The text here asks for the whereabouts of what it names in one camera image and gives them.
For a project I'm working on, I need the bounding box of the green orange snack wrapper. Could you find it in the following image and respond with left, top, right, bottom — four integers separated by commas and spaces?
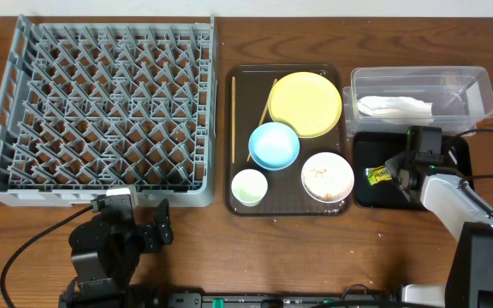
365, 165, 392, 186

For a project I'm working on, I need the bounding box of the white napkin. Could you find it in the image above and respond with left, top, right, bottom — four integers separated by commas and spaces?
356, 96, 433, 125

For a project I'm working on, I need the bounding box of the white bowl with food residue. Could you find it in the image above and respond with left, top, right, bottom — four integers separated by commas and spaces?
300, 152, 354, 204

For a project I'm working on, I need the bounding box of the small white cup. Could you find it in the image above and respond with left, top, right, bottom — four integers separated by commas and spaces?
231, 169, 268, 207

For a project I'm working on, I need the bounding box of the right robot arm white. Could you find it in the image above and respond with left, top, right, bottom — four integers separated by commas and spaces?
385, 152, 493, 307

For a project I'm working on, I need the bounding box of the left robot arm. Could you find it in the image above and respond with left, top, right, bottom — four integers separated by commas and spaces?
58, 195, 174, 308

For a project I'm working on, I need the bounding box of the black waste tray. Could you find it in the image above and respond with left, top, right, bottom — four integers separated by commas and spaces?
353, 127, 472, 211

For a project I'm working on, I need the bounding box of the clear plastic waste bin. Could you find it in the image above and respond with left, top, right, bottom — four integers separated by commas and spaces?
342, 66, 493, 137

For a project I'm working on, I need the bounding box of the grey dishwasher rack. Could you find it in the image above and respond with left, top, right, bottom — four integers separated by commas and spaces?
0, 16, 219, 207

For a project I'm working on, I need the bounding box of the yellow plate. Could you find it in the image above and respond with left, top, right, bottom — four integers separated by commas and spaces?
268, 72, 342, 139

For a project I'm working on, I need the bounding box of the dark brown serving tray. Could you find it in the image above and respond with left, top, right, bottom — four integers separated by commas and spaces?
223, 63, 353, 217

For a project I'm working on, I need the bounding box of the light blue bowl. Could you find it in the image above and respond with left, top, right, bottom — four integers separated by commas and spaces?
248, 122, 300, 171

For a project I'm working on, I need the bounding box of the long wooden chopstick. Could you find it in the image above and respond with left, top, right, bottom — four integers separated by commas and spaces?
231, 76, 236, 164

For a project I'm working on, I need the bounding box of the wooden chopstick under bowl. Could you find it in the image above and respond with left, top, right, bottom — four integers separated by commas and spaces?
246, 79, 278, 162

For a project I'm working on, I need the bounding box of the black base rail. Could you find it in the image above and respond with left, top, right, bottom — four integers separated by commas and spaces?
158, 285, 401, 308

